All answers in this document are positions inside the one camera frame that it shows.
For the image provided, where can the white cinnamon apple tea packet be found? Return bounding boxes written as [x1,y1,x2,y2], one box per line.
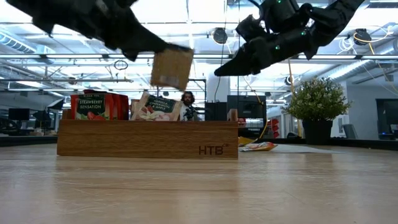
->
[129,98,144,121]
[150,46,195,91]

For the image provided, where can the hanging black cable loop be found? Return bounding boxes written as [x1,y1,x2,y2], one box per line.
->
[113,59,129,71]

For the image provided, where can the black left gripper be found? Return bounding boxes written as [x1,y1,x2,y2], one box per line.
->
[80,0,191,62]

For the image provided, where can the small black box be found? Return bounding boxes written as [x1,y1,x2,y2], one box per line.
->
[204,101,228,121]

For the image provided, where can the round black device yellow cable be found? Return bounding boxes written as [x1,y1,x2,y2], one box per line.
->
[353,27,373,46]

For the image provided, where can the orange tea packet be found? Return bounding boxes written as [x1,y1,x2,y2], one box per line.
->
[239,141,279,152]
[238,136,259,146]

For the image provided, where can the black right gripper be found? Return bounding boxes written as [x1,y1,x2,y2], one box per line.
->
[213,30,312,77]

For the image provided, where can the green potted plant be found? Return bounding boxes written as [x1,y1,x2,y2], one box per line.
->
[282,77,352,146]

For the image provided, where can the round black ceiling device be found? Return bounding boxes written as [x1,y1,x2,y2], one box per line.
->
[212,27,229,45]

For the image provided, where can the person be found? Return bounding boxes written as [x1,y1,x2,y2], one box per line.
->
[179,90,200,122]

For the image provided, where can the green vanilla cinnamon tea packet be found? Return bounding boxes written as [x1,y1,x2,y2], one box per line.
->
[130,91,184,122]

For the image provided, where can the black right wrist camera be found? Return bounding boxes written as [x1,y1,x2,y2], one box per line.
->
[235,14,267,40]

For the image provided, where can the wooden tea organizer box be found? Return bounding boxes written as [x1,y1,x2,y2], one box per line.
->
[57,108,239,160]

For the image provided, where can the black background monitor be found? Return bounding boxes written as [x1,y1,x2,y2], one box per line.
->
[8,108,30,121]

